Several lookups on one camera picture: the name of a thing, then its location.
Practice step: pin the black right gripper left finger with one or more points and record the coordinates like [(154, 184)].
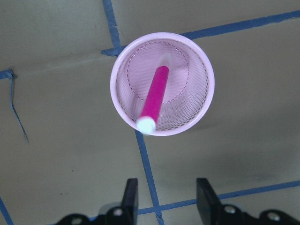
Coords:
[(130, 202)]

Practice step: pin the pink marker pen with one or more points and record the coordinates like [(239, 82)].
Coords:
[(148, 119)]

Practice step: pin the pink mesh cup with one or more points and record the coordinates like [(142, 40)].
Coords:
[(190, 86)]

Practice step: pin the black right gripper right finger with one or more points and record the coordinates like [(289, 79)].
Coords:
[(208, 204)]

